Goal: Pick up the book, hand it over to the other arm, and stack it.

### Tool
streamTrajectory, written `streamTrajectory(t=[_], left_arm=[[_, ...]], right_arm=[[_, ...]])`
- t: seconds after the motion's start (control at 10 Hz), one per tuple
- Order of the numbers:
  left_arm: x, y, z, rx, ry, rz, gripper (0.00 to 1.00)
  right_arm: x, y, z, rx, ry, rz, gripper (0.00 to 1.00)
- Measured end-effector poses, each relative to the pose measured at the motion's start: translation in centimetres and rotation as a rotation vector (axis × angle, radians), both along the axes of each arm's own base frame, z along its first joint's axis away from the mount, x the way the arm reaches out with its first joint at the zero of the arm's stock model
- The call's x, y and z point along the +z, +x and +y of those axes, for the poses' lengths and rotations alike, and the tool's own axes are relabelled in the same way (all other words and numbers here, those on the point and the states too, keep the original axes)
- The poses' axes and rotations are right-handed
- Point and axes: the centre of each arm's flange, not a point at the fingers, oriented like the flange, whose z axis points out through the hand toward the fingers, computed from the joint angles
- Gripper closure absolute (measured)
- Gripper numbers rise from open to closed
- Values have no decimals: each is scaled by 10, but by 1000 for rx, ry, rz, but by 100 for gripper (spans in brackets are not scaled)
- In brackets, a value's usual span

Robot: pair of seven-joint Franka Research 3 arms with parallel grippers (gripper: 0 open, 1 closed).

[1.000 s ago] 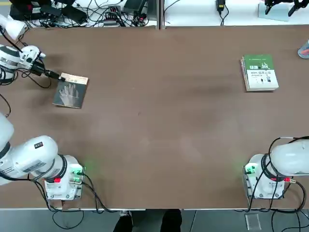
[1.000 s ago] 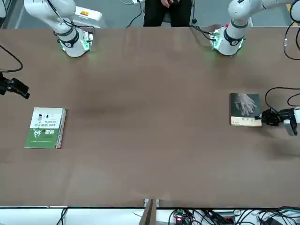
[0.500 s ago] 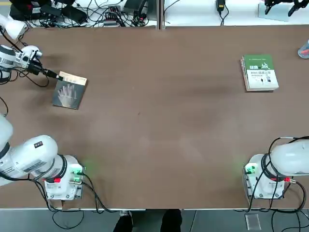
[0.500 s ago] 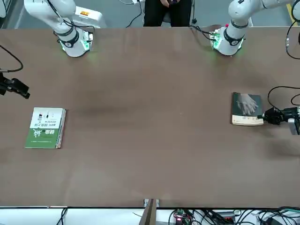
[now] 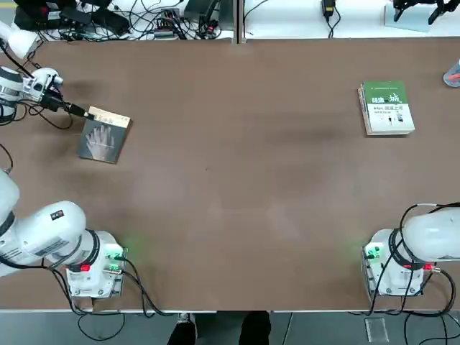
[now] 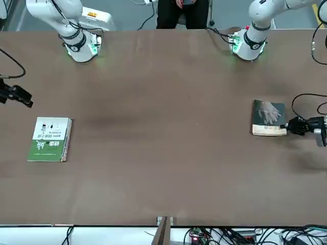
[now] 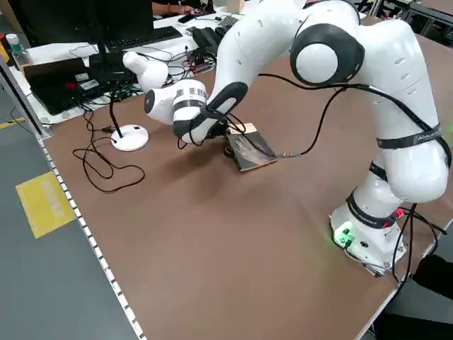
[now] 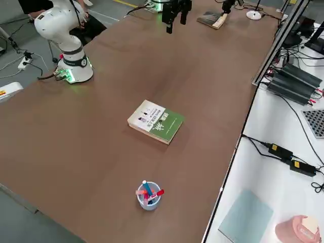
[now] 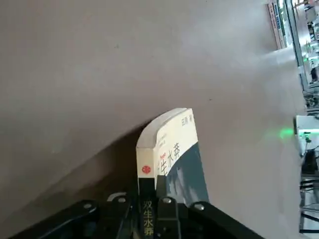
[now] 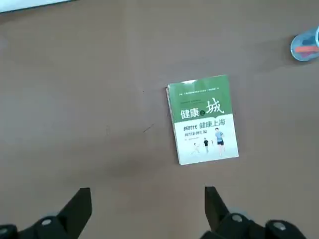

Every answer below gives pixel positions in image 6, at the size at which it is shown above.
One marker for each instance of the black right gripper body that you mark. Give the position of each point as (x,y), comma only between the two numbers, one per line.
(5,89)

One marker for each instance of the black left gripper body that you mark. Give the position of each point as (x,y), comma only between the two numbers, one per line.
(316,123)

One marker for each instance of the dark book with hand cover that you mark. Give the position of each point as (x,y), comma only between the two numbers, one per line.
(268,114)

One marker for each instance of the dark phone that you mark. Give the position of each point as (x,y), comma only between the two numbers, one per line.
(187,2)

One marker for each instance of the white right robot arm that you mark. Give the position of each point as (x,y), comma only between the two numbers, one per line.
(74,38)

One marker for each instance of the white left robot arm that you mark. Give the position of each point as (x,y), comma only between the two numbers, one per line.
(255,38)

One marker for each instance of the green and white book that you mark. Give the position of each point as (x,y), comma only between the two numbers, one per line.
(48,140)

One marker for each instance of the thin white-spined book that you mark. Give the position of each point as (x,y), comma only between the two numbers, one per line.
(68,143)

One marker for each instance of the white box with orange label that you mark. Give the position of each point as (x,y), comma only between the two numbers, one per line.
(97,18)

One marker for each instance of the grey power strip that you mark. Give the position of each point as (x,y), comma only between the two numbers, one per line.
(249,233)

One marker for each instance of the grey chair leg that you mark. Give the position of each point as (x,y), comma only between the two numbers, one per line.
(211,12)

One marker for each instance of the circuit board with red light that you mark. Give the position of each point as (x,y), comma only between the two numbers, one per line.
(196,234)

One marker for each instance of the white power strip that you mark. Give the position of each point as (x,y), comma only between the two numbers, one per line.
(150,1)

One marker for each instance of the person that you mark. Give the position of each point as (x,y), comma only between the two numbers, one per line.
(178,15)

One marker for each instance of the aluminium frame post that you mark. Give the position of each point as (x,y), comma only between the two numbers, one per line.
(164,231)

